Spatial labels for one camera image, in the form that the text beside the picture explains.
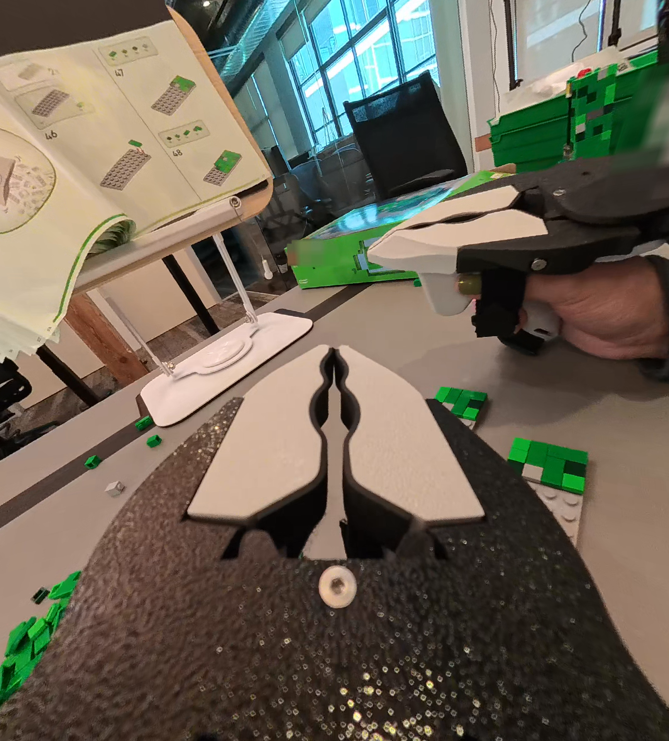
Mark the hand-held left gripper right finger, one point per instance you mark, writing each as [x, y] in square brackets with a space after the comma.
[409, 457]

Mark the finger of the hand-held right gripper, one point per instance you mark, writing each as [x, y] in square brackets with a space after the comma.
[444, 240]
[473, 202]

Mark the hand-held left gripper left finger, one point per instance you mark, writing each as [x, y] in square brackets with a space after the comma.
[265, 451]

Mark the grey plate with green tiles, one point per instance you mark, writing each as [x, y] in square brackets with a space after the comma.
[461, 400]

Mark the grey plate green white tiles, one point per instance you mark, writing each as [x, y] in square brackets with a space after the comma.
[548, 460]

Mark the person's right hand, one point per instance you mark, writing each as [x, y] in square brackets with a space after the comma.
[606, 307]

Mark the green toy box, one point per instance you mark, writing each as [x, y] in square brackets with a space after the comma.
[357, 226]

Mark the green brick figure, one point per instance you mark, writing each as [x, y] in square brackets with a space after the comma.
[592, 116]

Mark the small grey brick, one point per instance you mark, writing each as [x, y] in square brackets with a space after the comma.
[114, 487]

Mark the black metal table leg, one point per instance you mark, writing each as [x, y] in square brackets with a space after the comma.
[189, 295]
[68, 376]

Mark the large window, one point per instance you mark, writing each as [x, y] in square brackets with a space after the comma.
[369, 52]

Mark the small dark green brick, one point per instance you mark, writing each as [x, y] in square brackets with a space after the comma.
[39, 594]

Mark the pile of green bricks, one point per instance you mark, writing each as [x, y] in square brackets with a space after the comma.
[16, 648]

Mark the open instruction booklet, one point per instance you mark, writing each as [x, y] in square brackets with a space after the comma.
[137, 116]

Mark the wooden post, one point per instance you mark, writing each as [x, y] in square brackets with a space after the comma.
[97, 330]

